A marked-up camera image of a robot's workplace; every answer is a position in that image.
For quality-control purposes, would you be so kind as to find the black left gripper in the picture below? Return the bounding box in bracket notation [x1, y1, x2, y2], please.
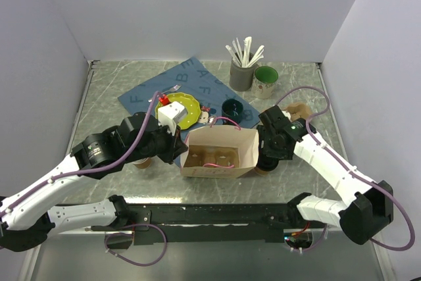
[126, 119, 188, 164]

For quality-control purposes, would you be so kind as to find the kraft paper cakes bag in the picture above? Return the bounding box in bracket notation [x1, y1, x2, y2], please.
[180, 124, 259, 179]

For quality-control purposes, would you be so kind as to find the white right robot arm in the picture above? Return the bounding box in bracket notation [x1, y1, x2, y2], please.
[257, 106, 393, 245]

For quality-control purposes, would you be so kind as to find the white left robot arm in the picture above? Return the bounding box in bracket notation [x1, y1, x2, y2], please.
[1, 106, 187, 252]

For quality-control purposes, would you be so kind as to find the stack of paper cups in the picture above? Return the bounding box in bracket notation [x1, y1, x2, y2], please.
[132, 158, 152, 169]

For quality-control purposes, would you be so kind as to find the yellow dotted plate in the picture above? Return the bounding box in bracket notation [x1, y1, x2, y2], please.
[167, 92, 201, 130]

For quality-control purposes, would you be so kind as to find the dark green mug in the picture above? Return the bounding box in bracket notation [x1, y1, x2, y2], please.
[222, 99, 244, 125]

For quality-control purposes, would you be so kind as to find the silver fork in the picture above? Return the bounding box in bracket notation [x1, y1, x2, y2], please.
[159, 84, 181, 99]

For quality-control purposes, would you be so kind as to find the green inside ceramic mug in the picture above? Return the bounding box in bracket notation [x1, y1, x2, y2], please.
[251, 66, 278, 99]

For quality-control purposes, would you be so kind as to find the grey straw holder cup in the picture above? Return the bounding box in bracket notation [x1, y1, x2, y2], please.
[229, 60, 259, 91]

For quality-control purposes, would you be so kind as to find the blue letter print cloth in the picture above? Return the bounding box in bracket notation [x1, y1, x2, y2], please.
[118, 57, 259, 128]

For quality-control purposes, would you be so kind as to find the white wrapped straws bundle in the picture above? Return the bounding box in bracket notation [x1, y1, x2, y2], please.
[225, 36, 264, 68]

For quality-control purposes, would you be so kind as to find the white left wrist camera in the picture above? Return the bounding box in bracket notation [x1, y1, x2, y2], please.
[155, 95, 188, 136]

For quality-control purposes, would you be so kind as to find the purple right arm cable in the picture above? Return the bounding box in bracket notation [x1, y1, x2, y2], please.
[275, 86, 416, 251]

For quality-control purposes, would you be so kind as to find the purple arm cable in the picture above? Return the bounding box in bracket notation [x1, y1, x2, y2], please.
[0, 90, 164, 249]
[275, 86, 416, 251]

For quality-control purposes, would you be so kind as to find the silver cartoon handle spoon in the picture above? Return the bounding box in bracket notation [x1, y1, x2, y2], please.
[201, 115, 217, 126]

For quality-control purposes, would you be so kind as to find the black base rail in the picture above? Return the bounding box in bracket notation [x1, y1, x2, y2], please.
[92, 203, 324, 245]

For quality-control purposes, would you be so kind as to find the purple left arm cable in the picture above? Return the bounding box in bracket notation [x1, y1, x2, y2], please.
[0, 90, 164, 249]

